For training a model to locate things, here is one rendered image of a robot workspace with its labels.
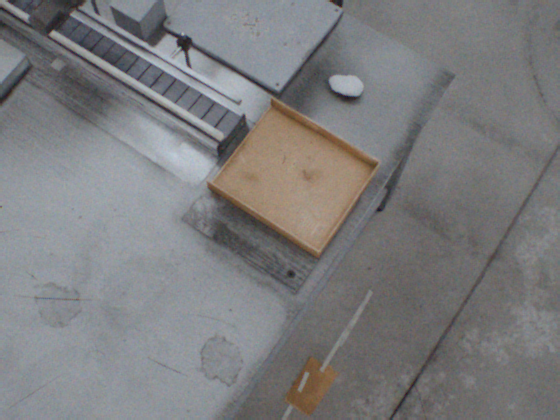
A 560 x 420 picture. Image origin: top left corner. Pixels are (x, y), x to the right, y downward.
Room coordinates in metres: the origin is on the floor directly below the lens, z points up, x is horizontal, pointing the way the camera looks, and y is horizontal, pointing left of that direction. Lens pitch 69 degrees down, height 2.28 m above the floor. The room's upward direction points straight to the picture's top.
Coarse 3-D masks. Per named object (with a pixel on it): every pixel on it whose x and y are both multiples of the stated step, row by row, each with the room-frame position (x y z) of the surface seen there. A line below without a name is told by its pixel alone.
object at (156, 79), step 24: (24, 0) 1.12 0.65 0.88; (72, 24) 1.05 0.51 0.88; (96, 48) 0.97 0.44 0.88; (120, 48) 0.97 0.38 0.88; (144, 72) 0.90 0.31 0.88; (144, 96) 0.83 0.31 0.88; (168, 96) 0.83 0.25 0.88; (192, 96) 0.83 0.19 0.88; (216, 120) 0.77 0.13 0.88; (240, 120) 0.77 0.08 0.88
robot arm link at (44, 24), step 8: (48, 0) 0.93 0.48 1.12; (56, 0) 0.94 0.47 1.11; (64, 0) 0.94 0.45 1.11; (80, 0) 0.93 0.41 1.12; (40, 8) 0.91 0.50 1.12; (48, 8) 0.92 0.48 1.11; (56, 8) 0.92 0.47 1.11; (64, 8) 0.92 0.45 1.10; (32, 16) 0.90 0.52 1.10; (40, 16) 0.90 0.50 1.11; (48, 16) 0.90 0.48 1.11; (56, 16) 0.91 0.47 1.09; (64, 16) 0.93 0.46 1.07; (32, 24) 0.91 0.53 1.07; (40, 24) 0.89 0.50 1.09; (48, 24) 0.89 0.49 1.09; (56, 24) 0.90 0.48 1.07; (40, 32) 0.90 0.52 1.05; (48, 32) 0.88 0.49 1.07
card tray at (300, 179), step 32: (256, 128) 0.77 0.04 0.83; (288, 128) 0.77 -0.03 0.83; (320, 128) 0.76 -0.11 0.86; (256, 160) 0.69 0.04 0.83; (288, 160) 0.69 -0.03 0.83; (320, 160) 0.69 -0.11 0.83; (352, 160) 0.69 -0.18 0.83; (224, 192) 0.59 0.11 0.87; (256, 192) 0.61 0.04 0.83; (288, 192) 0.61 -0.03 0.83; (320, 192) 0.61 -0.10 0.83; (352, 192) 0.61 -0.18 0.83; (288, 224) 0.53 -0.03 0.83; (320, 224) 0.53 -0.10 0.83
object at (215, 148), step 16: (0, 16) 1.09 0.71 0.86; (80, 16) 1.07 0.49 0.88; (32, 32) 1.03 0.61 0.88; (48, 48) 1.00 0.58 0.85; (128, 48) 0.97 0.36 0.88; (80, 64) 0.93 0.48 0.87; (160, 64) 0.92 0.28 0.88; (96, 80) 0.91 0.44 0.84; (112, 80) 0.88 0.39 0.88; (128, 96) 0.85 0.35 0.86; (208, 96) 0.83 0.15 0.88; (160, 112) 0.79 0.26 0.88; (240, 112) 0.79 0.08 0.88; (192, 128) 0.75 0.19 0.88; (240, 128) 0.77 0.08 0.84; (208, 144) 0.71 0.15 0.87; (224, 144) 0.72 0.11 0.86
